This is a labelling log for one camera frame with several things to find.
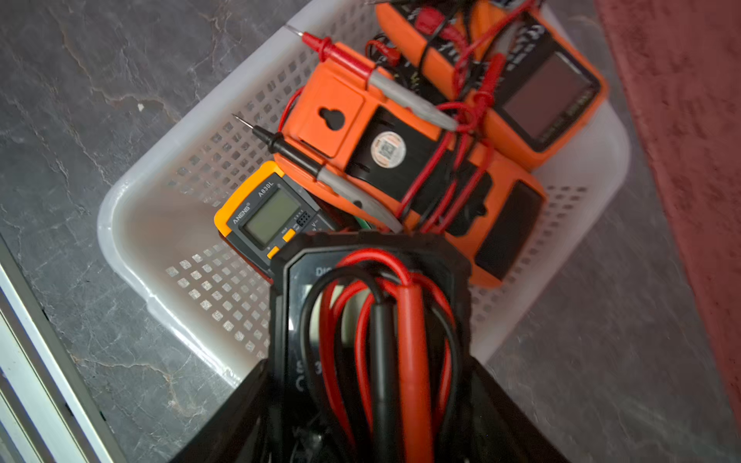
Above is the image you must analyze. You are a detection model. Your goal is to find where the yellow black multimeter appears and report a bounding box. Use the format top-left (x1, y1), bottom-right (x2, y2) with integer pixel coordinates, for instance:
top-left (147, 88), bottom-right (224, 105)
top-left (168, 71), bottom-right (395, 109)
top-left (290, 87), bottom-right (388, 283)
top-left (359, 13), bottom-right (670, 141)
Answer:
top-left (214, 161), bottom-right (343, 283)

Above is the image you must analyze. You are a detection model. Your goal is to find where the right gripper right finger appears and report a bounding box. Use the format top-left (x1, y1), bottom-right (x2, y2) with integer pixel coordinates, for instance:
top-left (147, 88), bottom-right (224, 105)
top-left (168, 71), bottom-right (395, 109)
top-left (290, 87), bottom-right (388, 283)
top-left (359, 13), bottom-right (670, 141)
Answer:
top-left (469, 361), bottom-right (567, 462)

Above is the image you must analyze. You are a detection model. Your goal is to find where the orange clamp meter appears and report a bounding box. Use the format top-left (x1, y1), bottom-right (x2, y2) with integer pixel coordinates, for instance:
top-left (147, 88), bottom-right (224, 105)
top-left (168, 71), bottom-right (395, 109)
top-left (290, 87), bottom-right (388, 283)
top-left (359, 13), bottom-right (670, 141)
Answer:
top-left (374, 1), bottom-right (608, 170)

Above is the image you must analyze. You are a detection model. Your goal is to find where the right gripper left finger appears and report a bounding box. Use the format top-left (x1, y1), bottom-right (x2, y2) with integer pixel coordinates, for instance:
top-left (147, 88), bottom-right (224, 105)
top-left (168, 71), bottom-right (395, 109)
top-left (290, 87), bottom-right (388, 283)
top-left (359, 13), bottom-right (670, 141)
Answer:
top-left (171, 360), bottom-right (269, 462)

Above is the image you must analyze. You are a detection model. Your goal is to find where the white plastic perforated basket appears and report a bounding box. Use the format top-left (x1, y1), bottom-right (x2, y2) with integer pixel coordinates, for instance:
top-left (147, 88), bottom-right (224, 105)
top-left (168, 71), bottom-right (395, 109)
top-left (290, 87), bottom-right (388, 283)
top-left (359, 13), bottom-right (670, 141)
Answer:
top-left (98, 29), bottom-right (631, 386)

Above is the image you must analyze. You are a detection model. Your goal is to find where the orange multimeter with leads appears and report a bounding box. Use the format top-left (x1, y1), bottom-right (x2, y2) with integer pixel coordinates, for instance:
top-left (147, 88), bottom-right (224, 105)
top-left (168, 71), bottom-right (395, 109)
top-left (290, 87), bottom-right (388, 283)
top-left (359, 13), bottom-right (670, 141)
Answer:
top-left (252, 32), bottom-right (546, 288)

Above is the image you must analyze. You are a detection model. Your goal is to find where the black multimeter with red leads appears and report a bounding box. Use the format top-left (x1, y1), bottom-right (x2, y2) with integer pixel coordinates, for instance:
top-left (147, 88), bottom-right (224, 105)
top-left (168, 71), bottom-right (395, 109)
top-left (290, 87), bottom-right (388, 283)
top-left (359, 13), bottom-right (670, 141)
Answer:
top-left (268, 231), bottom-right (471, 462)

